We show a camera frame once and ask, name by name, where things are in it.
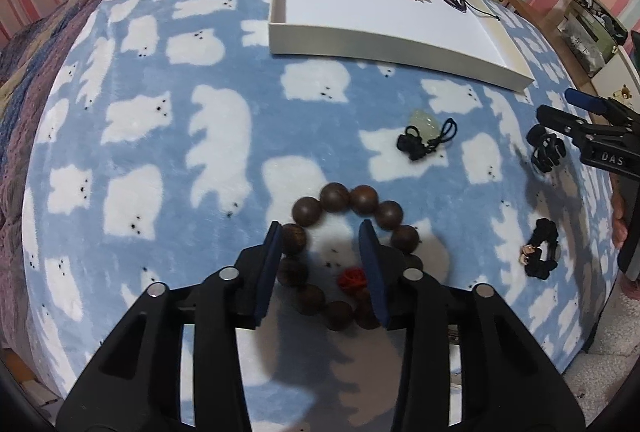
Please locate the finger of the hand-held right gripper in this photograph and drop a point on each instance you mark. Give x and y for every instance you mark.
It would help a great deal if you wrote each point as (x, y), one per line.
(555, 117)
(580, 98)

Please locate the person's right hand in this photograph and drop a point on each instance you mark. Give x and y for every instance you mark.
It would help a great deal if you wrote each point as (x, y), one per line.
(620, 217)

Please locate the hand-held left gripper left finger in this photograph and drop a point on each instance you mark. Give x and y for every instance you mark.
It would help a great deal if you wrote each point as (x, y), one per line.
(272, 272)

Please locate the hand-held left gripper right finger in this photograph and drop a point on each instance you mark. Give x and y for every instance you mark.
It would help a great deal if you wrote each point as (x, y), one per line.
(372, 272)

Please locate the green storage bag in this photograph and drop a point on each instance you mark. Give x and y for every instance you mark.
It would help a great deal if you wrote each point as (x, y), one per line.
(587, 37)

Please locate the white cardboard tray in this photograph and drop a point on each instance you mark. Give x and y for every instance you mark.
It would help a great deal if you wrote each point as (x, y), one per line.
(380, 17)

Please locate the black claw hair clip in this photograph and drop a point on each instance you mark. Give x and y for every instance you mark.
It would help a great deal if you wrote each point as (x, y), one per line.
(542, 152)

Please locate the black scrunchie with medallion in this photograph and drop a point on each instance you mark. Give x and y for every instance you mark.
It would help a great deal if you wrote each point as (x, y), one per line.
(542, 229)

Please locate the white bear print box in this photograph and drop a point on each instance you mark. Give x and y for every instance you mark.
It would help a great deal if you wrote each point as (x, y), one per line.
(622, 82)

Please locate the blue bear print blanket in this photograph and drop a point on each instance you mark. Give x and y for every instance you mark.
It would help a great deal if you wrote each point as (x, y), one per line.
(175, 137)

